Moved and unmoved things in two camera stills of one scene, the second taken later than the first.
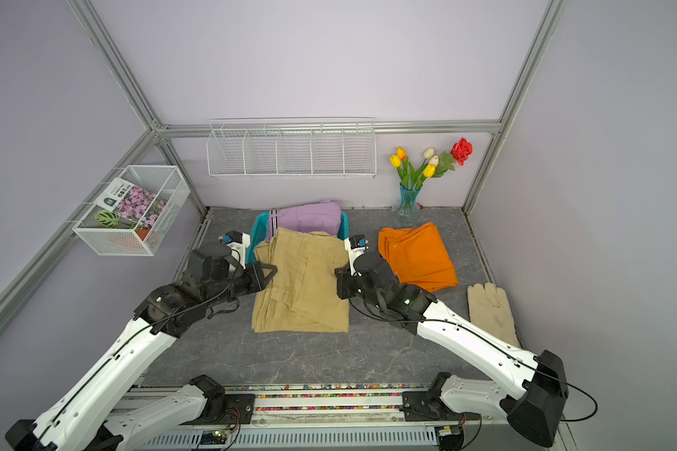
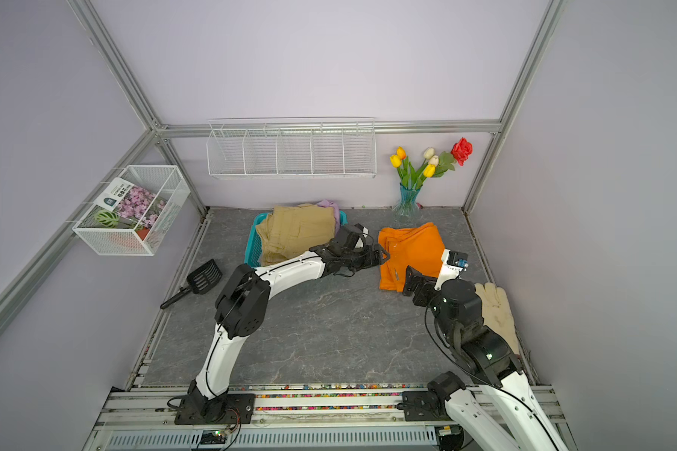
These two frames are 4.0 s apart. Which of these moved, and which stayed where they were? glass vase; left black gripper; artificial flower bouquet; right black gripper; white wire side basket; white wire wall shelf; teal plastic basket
Moved: right black gripper; left black gripper
Stayed: glass vase; white wire wall shelf; artificial flower bouquet; white wire side basket; teal plastic basket
